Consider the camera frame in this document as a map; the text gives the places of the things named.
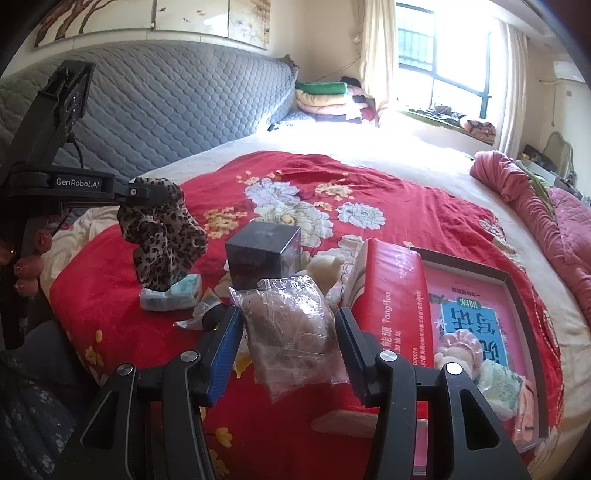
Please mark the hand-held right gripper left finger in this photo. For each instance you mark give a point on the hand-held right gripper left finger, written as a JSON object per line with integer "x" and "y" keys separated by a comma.
{"x": 224, "y": 355}

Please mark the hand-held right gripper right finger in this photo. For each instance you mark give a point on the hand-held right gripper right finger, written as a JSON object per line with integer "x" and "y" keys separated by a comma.
{"x": 355, "y": 355}

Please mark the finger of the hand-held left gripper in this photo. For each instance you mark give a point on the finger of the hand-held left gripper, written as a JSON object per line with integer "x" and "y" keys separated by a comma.
{"x": 147, "y": 191}

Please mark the leopard print scrunchie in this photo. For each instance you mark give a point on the leopard print scrunchie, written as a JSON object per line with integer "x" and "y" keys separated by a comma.
{"x": 161, "y": 240}

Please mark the clear bag with beige item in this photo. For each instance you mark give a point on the clear bag with beige item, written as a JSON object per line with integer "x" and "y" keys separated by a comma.
{"x": 286, "y": 332}

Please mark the red gift box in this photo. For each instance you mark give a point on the red gift box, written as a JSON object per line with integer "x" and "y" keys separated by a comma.
{"x": 397, "y": 295}

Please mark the pink satin scrunchie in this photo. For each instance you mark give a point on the pink satin scrunchie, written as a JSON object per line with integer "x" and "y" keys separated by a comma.
{"x": 461, "y": 344}

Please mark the pink packet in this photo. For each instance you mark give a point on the pink packet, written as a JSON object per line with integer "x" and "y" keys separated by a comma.
{"x": 524, "y": 415}

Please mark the person's left hand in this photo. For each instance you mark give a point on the person's left hand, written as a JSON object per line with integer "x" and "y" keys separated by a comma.
{"x": 30, "y": 270}

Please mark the black round item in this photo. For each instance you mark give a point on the black round item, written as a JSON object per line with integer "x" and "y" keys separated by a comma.
{"x": 219, "y": 319}

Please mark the cream plush bear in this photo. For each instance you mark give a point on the cream plush bear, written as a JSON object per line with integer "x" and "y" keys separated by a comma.
{"x": 323, "y": 272}

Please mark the grey quilted headboard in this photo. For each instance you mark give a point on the grey quilted headboard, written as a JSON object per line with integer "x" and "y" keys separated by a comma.
{"x": 161, "y": 101}

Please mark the dark square box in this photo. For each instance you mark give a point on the dark square box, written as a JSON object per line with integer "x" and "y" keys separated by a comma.
{"x": 258, "y": 254}

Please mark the red floral blanket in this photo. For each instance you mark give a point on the red floral blanket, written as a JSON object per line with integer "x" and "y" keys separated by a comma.
{"x": 277, "y": 184}

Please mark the dark patterned pillow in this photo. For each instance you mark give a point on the dark patterned pillow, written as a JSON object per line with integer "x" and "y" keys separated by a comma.
{"x": 291, "y": 121}

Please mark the person's dark floral trousers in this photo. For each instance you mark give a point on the person's dark floral trousers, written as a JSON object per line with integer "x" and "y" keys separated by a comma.
{"x": 37, "y": 406}

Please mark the green folded blanket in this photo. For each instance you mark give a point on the green folded blanket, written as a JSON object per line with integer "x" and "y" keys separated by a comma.
{"x": 323, "y": 86}

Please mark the pile of folded clothes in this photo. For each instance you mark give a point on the pile of folded clothes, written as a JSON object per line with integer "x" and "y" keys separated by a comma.
{"x": 362, "y": 99}

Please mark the pink quilt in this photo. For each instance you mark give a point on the pink quilt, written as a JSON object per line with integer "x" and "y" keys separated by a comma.
{"x": 568, "y": 221}

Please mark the pile of dark clothes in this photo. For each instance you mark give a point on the pile of dark clothes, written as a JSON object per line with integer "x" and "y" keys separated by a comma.
{"x": 434, "y": 114}

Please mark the orange patterned cushion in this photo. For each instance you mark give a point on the orange patterned cushion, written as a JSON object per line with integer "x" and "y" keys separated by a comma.
{"x": 480, "y": 128}

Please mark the cream curtain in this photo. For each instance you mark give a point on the cream curtain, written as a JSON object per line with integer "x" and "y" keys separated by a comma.
{"x": 376, "y": 60}
{"x": 512, "y": 87}

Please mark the cluttered dressing table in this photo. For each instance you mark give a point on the cluttered dressing table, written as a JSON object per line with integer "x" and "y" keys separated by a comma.
{"x": 540, "y": 161}

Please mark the ornate framed mirror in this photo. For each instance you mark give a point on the ornate framed mirror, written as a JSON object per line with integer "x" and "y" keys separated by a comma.
{"x": 558, "y": 152}

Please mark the window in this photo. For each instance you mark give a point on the window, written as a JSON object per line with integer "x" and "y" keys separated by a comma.
{"x": 443, "y": 50}

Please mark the white air conditioner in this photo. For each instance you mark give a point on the white air conditioner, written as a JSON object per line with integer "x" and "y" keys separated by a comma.
{"x": 570, "y": 71}

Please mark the floral wall painting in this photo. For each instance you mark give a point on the floral wall painting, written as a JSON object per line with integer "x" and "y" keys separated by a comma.
{"x": 161, "y": 18}

